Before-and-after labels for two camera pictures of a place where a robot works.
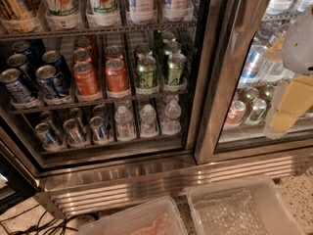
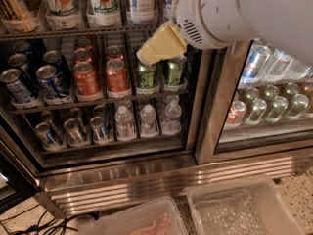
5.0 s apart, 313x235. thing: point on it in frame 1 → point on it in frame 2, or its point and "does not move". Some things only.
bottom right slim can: [98, 127] does not move
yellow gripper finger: [294, 98] → [169, 41]
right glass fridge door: [237, 83] does not move
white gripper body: [299, 49] → [205, 13]
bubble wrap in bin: [234, 213] does not move
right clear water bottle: [172, 114] does not move
